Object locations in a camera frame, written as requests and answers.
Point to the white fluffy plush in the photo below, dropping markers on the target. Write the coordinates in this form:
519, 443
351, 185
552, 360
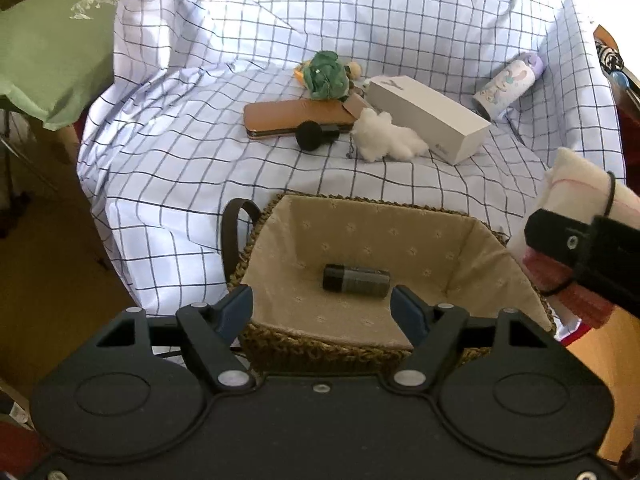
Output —
385, 137

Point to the wicker basket beige liner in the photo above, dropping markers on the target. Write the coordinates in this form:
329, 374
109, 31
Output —
350, 240

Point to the white cardboard box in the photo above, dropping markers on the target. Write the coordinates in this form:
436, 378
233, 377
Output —
430, 115

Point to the black white striped cloth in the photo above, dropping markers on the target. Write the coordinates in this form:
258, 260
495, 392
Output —
609, 57

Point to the curved wooden chair back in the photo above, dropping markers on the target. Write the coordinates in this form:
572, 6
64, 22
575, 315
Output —
605, 34

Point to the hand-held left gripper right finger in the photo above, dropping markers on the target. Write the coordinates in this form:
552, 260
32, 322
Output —
406, 310

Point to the small pale soft ball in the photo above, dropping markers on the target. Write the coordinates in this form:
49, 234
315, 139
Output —
353, 69

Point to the orange soft cloth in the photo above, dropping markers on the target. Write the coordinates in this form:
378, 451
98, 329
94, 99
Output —
300, 74

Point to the blue round object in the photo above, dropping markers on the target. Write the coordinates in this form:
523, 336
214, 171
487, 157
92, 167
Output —
621, 81

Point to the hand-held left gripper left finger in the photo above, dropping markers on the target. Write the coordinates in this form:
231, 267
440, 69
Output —
239, 305

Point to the brown wooden cabinet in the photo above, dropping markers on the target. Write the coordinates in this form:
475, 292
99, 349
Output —
65, 145

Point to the dark grey roll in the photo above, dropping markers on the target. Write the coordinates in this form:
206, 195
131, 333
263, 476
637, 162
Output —
356, 280

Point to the printed bottle purple cap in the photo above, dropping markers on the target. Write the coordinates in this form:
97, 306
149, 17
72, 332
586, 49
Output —
505, 87

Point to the green scrunchie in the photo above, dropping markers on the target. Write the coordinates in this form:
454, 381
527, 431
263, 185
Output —
327, 75

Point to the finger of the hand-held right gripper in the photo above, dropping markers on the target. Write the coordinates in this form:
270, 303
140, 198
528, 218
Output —
555, 237

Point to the dark red cloth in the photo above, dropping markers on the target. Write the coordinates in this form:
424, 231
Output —
629, 125

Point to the white pink towel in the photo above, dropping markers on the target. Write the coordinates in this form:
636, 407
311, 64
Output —
570, 185

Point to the blue checked bed sheet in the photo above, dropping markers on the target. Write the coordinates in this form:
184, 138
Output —
200, 110

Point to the brown leather case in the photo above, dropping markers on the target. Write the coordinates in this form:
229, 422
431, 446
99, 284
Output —
285, 115

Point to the green printed cloth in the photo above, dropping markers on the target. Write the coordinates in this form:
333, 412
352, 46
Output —
50, 50

